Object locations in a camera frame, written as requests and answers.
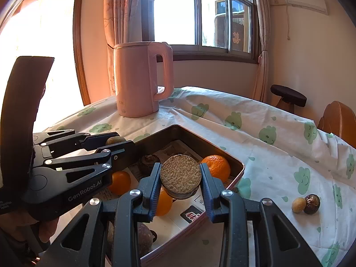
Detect pale patterned curtain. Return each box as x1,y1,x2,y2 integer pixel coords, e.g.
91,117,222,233
103,0,155,96
250,0,271,102

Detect brown leather armchair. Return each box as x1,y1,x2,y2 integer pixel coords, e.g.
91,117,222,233
317,101,356,142

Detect dark brown round fruit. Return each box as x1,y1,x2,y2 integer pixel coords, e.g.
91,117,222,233
304,194,321,214

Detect round dark crumb-topped cake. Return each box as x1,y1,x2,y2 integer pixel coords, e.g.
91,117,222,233
160,154,202,200

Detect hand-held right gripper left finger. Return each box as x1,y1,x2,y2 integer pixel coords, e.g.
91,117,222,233
46,163,163,267

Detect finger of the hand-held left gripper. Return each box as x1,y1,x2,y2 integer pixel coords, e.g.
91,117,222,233
44,140,137,182
33,129,110,156

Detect person's left hand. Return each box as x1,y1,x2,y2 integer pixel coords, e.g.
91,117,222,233
6,215,60,244

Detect smooth orange persimmon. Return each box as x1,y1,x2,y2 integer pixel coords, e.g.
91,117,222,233
108,170,132,196

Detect sliding glass window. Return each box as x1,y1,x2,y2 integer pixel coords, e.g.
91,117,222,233
142,0,260,64

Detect wooden framed side window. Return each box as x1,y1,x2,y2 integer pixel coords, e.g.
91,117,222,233
0,0,92,134

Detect round dark stool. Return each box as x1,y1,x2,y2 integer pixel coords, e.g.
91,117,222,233
270,84,307,114

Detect white wall air conditioner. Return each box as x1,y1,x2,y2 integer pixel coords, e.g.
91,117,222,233
283,0,329,14

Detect air conditioner cable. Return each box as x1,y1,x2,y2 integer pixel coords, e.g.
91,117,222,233
286,6,292,41

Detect pink metal tin box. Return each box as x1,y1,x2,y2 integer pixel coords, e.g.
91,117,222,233
106,125,245,267

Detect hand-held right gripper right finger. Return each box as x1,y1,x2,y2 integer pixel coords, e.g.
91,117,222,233
199,163,320,267

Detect orange mandarin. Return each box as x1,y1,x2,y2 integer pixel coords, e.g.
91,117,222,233
201,154,231,185

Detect white green-cloud tablecloth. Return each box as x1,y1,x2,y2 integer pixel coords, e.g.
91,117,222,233
33,86,356,267

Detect pink electric kettle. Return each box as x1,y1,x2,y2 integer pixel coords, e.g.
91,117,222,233
113,41,174,118

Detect dark chocolate cake front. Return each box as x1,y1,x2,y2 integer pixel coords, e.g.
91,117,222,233
138,154,162,177

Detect small orange fruit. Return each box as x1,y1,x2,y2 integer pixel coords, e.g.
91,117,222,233
154,186,173,217

